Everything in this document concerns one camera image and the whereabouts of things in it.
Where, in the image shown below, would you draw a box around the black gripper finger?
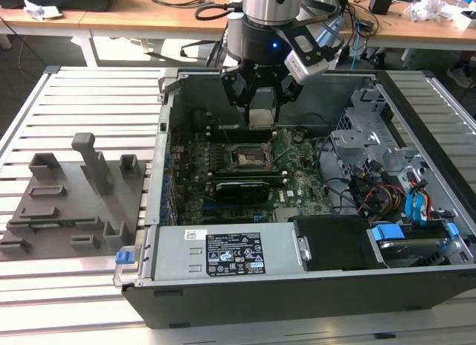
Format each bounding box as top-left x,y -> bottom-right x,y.
219,65 -> 257,125
273,79 -> 304,123

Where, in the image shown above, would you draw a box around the silver CPU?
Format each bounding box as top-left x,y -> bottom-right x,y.
248,106 -> 277,131

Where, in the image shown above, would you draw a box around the metal socket cover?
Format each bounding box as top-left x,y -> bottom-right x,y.
268,129 -> 294,163

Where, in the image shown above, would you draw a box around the CPU socket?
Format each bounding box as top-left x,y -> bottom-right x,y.
227,143 -> 275,172

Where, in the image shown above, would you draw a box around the black RAM slots with clips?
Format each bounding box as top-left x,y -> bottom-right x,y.
205,122 -> 278,144
207,169 -> 289,185

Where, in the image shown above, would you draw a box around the green motherboard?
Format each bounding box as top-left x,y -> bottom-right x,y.
165,127 -> 335,227

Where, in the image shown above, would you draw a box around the metal drive cage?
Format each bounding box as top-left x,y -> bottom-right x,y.
329,86 -> 428,182

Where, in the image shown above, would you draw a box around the black graphics card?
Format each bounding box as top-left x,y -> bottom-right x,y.
213,179 -> 271,204

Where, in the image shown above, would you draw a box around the silver chipset heatsink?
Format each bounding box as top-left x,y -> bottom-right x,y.
274,207 -> 299,224

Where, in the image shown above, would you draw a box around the long wooden desk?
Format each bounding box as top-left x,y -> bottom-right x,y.
0,0 -> 476,68

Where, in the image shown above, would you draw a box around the small black box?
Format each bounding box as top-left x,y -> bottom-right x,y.
370,0 -> 393,15

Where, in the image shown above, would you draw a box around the grey parts rack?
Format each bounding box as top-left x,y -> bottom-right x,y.
0,132 -> 148,262

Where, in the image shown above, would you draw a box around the clear plastic bags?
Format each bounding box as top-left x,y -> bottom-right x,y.
403,0 -> 453,25

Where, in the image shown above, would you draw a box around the person's shoe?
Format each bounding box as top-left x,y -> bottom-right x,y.
446,65 -> 469,88

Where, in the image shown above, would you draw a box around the blue disk carrier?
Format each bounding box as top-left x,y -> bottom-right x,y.
370,222 -> 460,266

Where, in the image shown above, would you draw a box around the silver power supply with label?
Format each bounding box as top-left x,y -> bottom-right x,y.
150,222 -> 304,283

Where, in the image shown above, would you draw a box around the white cardboard box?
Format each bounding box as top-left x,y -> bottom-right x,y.
437,4 -> 476,30

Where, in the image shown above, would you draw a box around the silver hard disk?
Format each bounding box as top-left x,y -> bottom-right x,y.
377,239 -> 443,268

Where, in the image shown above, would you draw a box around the black open PC case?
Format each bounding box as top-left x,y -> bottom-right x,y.
113,68 -> 476,329

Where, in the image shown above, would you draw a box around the crumpled white paper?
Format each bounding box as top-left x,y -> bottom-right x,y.
22,0 -> 63,22

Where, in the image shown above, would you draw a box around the green RAM stick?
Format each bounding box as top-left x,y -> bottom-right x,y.
28,219 -> 96,228

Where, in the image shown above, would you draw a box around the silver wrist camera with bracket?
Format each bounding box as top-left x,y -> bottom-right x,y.
270,23 -> 335,86

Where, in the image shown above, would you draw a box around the red yellow power wires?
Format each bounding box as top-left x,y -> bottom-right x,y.
351,166 -> 408,216

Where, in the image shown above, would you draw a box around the blue flat data wire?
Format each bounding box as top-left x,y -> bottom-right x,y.
414,181 -> 432,227
404,188 -> 419,225

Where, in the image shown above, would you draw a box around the red data wire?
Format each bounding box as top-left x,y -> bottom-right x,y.
426,196 -> 453,222

